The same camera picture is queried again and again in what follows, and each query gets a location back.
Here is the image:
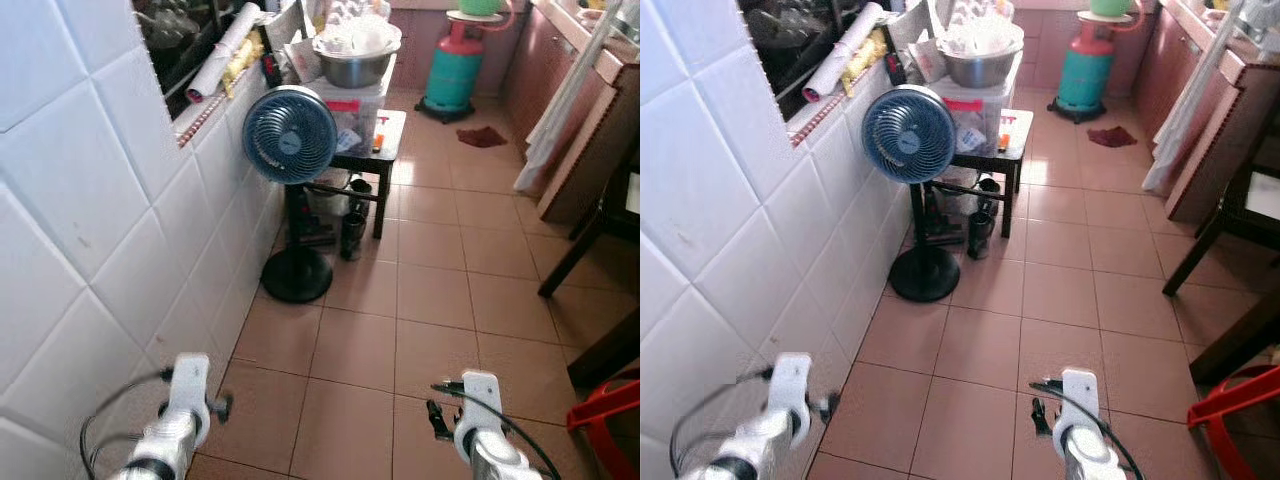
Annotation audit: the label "red plastic stool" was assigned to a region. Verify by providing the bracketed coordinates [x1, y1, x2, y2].
[567, 375, 641, 480]
[1187, 365, 1280, 480]

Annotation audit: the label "black bottle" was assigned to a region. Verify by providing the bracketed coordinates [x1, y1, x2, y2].
[965, 175, 999, 261]
[340, 175, 373, 263]

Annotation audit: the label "small dark side table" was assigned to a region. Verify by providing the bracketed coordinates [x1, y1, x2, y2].
[960, 108, 1034, 239]
[330, 108, 408, 239]

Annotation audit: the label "blue standing fan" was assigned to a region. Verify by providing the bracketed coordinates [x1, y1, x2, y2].
[242, 85, 339, 304]
[862, 85, 961, 303]

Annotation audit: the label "clear storage box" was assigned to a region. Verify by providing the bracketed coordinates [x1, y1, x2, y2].
[300, 78, 389, 156]
[945, 80, 1013, 156]

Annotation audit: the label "white hanging cloth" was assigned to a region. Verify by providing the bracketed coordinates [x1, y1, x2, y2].
[515, 0, 621, 193]
[1143, 0, 1246, 196]

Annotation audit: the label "brown kitchen cabinet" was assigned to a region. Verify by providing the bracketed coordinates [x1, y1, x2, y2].
[1135, 0, 1280, 223]
[505, 0, 641, 223]

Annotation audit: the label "yellow food packages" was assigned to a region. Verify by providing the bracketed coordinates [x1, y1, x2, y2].
[845, 30, 891, 96]
[222, 35, 263, 96]

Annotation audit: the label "teal gas cylinder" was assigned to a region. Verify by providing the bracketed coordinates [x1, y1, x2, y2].
[1050, 12, 1116, 123]
[418, 10, 489, 123]

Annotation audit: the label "large steel mixing bowl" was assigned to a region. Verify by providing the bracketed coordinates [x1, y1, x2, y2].
[940, 35, 1026, 89]
[313, 35, 401, 89]

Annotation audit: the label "white paper roll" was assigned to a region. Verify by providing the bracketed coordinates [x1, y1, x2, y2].
[186, 2, 263, 103]
[803, 2, 886, 103]

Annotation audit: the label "clear plastic bags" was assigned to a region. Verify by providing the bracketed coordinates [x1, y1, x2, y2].
[320, 0, 401, 56]
[945, 0, 1023, 56]

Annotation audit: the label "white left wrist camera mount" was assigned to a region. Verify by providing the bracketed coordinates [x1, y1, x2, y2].
[768, 352, 813, 441]
[165, 352, 213, 441]

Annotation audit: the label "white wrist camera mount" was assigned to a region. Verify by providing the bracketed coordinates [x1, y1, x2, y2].
[768, 352, 813, 441]
[165, 352, 213, 441]
[455, 370, 501, 456]
[1058, 368, 1101, 456]

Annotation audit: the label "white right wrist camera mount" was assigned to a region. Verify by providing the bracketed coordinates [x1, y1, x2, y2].
[455, 370, 501, 456]
[1058, 368, 1101, 456]

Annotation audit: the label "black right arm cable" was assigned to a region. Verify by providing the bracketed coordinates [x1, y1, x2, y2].
[495, 410, 561, 480]
[1095, 410, 1146, 480]

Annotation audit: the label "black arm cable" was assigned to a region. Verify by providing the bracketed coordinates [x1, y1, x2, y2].
[495, 410, 561, 480]
[80, 368, 176, 479]
[670, 368, 771, 477]
[1095, 410, 1146, 480]

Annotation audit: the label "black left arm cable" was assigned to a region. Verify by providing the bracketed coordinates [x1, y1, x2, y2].
[670, 368, 771, 477]
[80, 368, 176, 479]

